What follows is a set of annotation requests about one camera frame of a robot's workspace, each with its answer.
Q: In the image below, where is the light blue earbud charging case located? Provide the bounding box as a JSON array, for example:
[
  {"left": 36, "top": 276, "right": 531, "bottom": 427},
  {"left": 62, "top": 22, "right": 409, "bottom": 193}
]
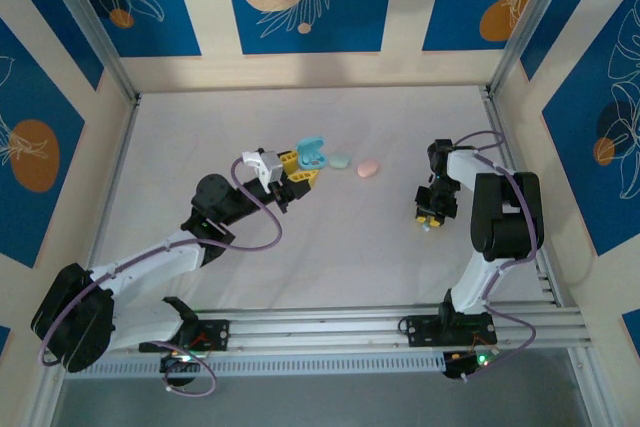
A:
[{"left": 295, "top": 134, "right": 329, "bottom": 171}]

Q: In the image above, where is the black controller board green light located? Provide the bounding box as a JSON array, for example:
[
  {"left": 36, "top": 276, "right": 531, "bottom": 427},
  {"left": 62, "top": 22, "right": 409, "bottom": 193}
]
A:
[
  {"left": 442, "top": 349, "right": 496, "bottom": 382},
  {"left": 158, "top": 350, "right": 202, "bottom": 388}
]

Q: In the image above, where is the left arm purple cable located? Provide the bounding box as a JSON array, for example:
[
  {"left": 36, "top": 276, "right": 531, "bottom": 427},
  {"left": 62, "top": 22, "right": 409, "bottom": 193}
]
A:
[{"left": 38, "top": 156, "right": 284, "bottom": 397}]

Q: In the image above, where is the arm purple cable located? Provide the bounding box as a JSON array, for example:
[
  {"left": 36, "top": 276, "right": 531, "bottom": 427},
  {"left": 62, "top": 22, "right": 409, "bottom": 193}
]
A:
[
  {"left": 38, "top": 156, "right": 284, "bottom": 397},
  {"left": 452, "top": 130, "right": 539, "bottom": 383}
]

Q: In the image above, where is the aluminium side rail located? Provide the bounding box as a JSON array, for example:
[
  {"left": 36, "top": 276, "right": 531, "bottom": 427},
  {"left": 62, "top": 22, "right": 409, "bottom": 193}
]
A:
[
  {"left": 480, "top": 86, "right": 609, "bottom": 427},
  {"left": 27, "top": 96, "right": 144, "bottom": 427}
]

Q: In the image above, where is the aluminium cross rail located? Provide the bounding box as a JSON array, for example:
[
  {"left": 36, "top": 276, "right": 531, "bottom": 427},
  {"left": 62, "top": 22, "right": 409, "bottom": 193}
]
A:
[{"left": 192, "top": 299, "right": 586, "bottom": 351}]

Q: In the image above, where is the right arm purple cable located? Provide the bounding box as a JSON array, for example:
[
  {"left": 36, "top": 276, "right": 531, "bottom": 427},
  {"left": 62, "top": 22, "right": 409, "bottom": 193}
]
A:
[{"left": 452, "top": 130, "right": 539, "bottom": 383}]

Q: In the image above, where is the slotted grey cable duct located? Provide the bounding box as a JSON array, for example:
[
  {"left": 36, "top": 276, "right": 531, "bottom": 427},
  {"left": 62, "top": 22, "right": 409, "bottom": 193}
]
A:
[{"left": 79, "top": 352, "right": 448, "bottom": 379}]

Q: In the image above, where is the aluminium frame post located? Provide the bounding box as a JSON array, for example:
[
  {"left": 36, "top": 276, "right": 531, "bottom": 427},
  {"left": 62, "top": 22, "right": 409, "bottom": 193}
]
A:
[
  {"left": 483, "top": 0, "right": 586, "bottom": 98},
  {"left": 37, "top": 0, "right": 142, "bottom": 104}
]

